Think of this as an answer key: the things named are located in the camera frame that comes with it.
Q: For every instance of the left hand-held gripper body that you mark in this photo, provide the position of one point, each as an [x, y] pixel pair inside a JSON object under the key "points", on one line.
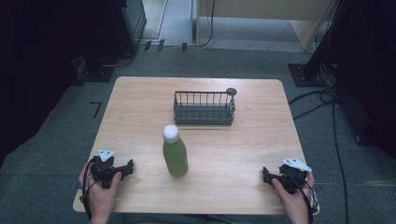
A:
{"points": [[104, 171]]}

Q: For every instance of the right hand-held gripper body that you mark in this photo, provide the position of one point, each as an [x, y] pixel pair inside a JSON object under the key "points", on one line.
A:
{"points": [[292, 179]]}

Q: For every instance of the green bottle with white cap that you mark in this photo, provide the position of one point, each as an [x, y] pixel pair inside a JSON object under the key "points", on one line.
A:
{"points": [[175, 157]]}

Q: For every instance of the person's right hand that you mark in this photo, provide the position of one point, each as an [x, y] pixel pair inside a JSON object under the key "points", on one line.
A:
{"points": [[297, 203]]}

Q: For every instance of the person's left hand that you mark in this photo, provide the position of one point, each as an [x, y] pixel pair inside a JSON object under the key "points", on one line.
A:
{"points": [[101, 199]]}

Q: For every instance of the grey round disc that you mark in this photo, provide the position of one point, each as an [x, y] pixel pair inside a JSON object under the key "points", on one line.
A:
{"points": [[231, 91]]}

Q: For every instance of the black metal stand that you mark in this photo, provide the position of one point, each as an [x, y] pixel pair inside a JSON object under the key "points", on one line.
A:
{"points": [[311, 71]]}

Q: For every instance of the black equipment cabinet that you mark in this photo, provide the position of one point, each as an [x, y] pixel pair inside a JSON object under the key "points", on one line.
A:
{"points": [[121, 34]]}

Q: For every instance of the light wooden partition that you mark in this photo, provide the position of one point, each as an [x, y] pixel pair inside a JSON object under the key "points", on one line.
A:
{"points": [[264, 7]]}

